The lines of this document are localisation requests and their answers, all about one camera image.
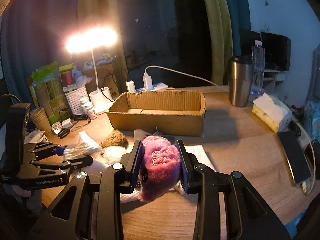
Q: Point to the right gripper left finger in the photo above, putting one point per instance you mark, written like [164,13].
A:
[131,166]

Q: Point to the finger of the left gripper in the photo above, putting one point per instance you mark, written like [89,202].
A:
[73,164]
[42,150]

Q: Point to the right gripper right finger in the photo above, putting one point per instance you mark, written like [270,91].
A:
[190,179]

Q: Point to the white cloth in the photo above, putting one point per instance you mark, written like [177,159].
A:
[83,146]

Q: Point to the pink plush toy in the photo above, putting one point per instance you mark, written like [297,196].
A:
[160,167]

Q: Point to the brown sponge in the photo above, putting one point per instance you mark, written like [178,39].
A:
[115,138]

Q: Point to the paper cup stack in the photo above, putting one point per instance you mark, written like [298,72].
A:
[40,120]

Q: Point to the white pill bottle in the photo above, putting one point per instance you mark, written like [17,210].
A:
[90,111]

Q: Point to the white plastic basket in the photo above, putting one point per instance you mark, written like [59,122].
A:
[76,99]

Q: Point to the cardboard box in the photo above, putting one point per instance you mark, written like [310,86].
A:
[173,112]

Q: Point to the white desk lamp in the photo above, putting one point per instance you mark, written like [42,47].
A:
[89,40]

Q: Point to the green snack bag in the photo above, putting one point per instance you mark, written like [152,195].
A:
[47,84]

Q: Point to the red thread spool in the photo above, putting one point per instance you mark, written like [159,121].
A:
[67,78]

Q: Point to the small white charger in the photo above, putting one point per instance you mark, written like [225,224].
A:
[131,86]

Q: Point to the white power strip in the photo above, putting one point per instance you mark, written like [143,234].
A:
[156,87]

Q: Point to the yellow tissue pack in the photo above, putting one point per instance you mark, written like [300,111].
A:
[274,113]

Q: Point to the black smartphone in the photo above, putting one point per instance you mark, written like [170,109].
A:
[295,158]

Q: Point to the steel travel mug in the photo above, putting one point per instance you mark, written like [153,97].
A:
[240,80]

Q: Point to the clear water bottle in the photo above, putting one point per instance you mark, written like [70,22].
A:
[258,54]

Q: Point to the black speaker monitor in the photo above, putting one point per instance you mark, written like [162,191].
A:
[277,51]

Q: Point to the white charger with cable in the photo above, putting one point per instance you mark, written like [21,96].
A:
[182,78]

